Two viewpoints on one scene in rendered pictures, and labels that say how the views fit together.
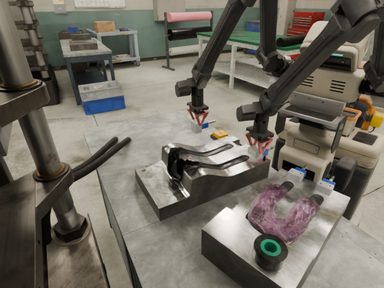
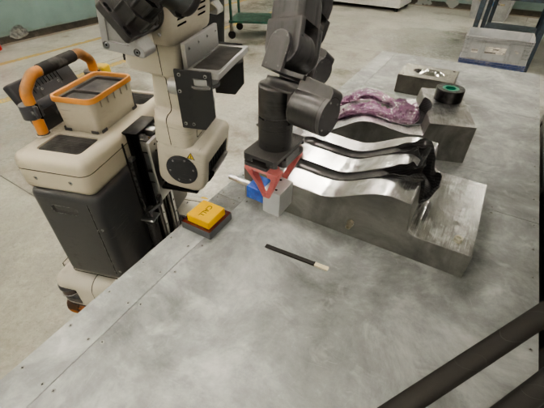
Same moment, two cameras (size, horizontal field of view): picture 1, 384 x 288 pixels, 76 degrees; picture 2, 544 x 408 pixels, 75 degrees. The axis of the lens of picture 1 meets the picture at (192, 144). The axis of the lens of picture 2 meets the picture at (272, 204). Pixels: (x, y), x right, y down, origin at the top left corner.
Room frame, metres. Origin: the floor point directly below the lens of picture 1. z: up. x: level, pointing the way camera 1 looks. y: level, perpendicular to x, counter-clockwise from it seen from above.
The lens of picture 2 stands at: (1.36, 0.43, 1.34)
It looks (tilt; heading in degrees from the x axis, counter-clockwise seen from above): 39 degrees down; 240
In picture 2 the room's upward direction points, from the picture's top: straight up
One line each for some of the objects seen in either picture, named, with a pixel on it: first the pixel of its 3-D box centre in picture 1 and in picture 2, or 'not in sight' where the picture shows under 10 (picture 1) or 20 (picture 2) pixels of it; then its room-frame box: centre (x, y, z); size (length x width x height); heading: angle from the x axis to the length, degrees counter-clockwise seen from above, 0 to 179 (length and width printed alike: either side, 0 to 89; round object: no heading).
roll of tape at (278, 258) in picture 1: (269, 251); (448, 93); (0.39, -0.19, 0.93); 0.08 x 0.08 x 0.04
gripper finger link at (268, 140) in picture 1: (260, 143); not in sight; (0.89, -0.28, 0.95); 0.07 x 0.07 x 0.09; 28
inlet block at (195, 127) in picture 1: (204, 123); (257, 187); (1.11, -0.06, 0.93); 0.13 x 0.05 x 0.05; 118
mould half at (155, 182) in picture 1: (202, 166); (364, 177); (0.84, -0.04, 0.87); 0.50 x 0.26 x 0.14; 119
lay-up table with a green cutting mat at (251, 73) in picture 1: (252, 58); not in sight; (4.92, -1.17, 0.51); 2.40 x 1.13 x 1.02; 30
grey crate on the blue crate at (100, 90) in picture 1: (100, 90); not in sight; (3.70, 1.40, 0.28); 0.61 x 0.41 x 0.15; 116
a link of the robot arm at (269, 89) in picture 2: (196, 88); (279, 100); (1.09, -0.02, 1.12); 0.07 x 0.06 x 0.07; 110
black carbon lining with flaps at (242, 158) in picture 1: (207, 156); (363, 155); (0.84, -0.06, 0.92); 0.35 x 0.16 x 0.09; 119
